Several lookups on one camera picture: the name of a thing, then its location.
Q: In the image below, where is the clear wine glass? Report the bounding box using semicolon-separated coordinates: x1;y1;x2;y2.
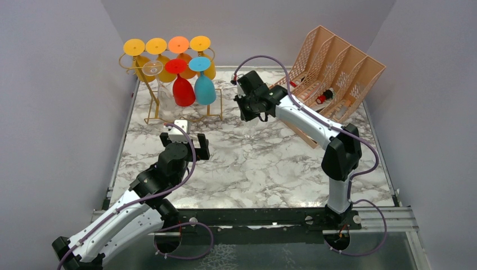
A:
242;116;269;144
142;60;174;124

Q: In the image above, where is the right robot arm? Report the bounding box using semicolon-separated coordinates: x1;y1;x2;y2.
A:
231;71;362;229

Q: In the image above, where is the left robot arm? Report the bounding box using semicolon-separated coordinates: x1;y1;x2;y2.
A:
52;132;210;269

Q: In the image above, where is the red wine glass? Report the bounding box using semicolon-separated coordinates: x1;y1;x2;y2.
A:
165;59;196;107

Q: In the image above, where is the blue wine glass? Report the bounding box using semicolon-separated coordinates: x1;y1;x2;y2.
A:
188;56;217;106

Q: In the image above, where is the yellow wine glass right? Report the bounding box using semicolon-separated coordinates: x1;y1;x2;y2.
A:
188;35;216;80

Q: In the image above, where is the yellow wine glass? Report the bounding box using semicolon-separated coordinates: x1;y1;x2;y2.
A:
146;38;177;83
123;38;155;83
188;35;216;80

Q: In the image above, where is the orange wine glass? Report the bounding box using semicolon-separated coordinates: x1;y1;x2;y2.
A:
168;36;196;79

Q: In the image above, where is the yellow wine glass far left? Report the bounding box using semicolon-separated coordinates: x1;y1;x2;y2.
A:
123;38;155;83

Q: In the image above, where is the peach plastic file organizer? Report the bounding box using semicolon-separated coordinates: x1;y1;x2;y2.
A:
270;25;387;150

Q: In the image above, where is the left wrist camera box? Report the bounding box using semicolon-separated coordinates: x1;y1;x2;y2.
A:
164;119;190;143

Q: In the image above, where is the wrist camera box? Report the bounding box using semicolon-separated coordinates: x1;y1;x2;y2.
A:
231;74;246;98
164;119;190;143

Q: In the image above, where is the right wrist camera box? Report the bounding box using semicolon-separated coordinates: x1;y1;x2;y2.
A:
231;74;246;98

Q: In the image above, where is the gold wire glass rack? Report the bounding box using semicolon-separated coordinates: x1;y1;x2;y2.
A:
118;46;223;125

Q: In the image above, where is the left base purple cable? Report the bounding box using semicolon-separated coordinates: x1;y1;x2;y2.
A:
153;222;214;261

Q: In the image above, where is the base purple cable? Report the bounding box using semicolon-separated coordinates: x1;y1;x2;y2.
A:
322;198;388;258
153;222;214;261

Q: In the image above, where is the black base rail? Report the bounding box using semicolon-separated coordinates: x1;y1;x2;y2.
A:
153;208;362;249

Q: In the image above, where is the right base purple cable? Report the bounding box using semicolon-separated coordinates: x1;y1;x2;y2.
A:
322;198;388;258

